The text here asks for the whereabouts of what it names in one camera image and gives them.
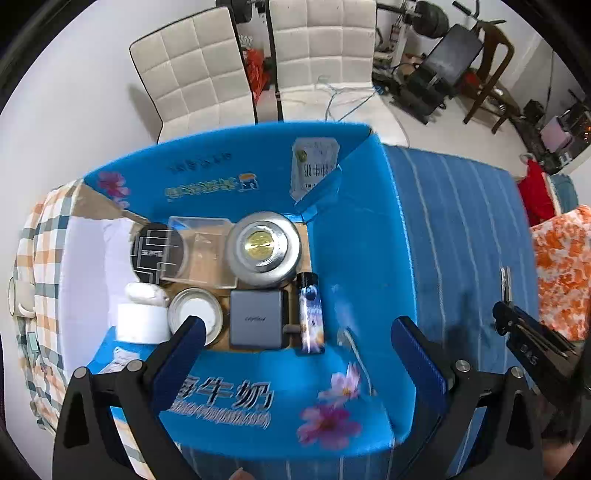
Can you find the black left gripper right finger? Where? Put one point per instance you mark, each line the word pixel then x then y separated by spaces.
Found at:
pixel 508 443

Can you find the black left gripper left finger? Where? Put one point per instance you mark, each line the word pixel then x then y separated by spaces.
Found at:
pixel 87 443

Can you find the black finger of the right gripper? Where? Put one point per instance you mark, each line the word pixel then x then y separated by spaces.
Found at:
pixel 556 365

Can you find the white earbuds case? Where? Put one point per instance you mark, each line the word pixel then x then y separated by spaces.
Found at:
pixel 146 294

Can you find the clear plastic display box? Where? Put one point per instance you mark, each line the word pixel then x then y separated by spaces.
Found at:
pixel 194 253

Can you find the silver metal tin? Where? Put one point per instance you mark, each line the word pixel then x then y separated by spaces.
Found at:
pixel 263 250

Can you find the car key with fob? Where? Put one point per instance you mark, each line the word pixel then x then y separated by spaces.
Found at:
pixel 506 284

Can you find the plaid checked cloth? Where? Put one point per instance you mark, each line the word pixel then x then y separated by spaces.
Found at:
pixel 75 249

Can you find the white paper tape roll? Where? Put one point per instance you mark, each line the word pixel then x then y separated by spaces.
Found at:
pixel 141 324

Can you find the orange floral fabric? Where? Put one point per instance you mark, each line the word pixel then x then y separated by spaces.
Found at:
pixel 563 266

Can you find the blue cardboard milk box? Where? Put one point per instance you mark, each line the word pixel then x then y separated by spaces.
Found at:
pixel 336 178

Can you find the blue striped tablecloth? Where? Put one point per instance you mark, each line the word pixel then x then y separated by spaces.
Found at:
pixel 464 221

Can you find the round tin white lid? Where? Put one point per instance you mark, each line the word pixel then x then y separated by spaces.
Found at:
pixel 201 304

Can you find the white ceramic mug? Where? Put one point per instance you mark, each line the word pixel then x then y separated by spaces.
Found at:
pixel 21 298

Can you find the blue denim garment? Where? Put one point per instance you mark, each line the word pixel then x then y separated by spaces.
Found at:
pixel 565 192

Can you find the red garment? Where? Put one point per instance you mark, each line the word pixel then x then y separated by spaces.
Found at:
pixel 534 192

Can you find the grey square charger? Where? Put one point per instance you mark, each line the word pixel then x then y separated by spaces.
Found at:
pixel 257 318

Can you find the small blue labelled bottle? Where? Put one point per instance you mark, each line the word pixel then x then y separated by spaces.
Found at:
pixel 310 313

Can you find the black round patterned tin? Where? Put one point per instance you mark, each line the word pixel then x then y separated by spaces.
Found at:
pixel 157 252

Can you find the pink suitcase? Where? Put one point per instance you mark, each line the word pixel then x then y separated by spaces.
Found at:
pixel 554 135

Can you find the black weight bench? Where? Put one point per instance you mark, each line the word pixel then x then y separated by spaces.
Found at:
pixel 437 76

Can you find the brown wooden chair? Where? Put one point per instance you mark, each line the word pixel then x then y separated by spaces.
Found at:
pixel 483 85

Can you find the black barbell weight plate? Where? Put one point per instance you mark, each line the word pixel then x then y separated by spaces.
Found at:
pixel 430 20

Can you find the left white padded chair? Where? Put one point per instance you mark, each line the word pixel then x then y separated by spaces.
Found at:
pixel 194 73

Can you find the white padded chair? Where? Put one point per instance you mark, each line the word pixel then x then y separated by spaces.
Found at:
pixel 323 54
pixel 194 73

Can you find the right white padded chair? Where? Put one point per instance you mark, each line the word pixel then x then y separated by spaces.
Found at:
pixel 323 54

